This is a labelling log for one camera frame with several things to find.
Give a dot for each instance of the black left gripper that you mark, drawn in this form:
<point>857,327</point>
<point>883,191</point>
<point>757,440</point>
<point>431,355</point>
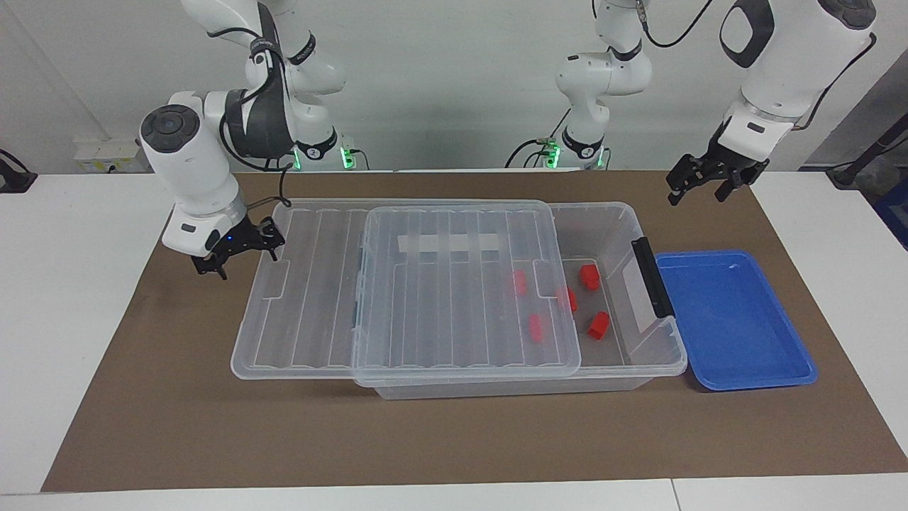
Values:
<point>723,167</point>

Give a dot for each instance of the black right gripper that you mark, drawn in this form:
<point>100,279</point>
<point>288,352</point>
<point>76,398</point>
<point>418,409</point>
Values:
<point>237,245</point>

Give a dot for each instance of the clear ribbed plastic lid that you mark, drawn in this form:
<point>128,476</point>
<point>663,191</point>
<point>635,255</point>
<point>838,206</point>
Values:
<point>305,319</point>

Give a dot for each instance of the red block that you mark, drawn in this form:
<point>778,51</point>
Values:
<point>519,282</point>
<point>567,299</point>
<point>589,277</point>
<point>598,325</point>
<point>536,327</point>

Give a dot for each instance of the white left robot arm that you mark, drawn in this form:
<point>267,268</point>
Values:
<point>794,64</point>

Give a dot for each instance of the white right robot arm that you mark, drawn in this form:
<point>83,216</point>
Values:
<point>198,170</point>

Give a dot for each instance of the blue plastic tray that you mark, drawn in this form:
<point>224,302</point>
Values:
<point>738,319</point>

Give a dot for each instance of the clear plastic storage box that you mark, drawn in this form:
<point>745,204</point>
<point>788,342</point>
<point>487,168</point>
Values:
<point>496,390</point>

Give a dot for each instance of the black stand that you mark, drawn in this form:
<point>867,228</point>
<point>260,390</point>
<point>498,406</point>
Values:
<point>844,177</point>

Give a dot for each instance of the brown table mat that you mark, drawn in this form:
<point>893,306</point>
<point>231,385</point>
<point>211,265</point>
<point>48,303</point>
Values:
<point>213,426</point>

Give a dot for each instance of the translucent white label sticker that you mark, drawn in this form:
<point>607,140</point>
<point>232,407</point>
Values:
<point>418,243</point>

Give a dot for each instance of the blue crate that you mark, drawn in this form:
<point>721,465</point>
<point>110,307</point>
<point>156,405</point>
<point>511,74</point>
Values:
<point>895,213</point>

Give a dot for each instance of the white wall socket strip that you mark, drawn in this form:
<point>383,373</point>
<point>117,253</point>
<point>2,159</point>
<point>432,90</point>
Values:
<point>106,155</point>

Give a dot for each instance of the black clamp mount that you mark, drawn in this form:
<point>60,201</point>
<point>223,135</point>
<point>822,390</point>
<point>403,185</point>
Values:
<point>14,181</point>

